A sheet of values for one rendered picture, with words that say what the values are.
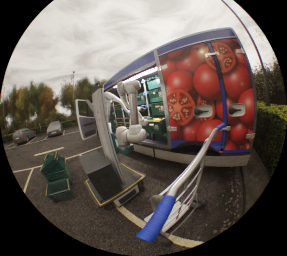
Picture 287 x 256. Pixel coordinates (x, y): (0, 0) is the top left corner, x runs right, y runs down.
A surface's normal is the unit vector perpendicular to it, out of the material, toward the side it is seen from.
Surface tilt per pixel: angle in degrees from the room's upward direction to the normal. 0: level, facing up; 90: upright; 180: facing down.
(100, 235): 0
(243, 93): 90
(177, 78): 90
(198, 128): 90
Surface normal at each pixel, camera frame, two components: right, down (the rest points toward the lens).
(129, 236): -0.15, -0.98
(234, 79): -0.65, 0.16
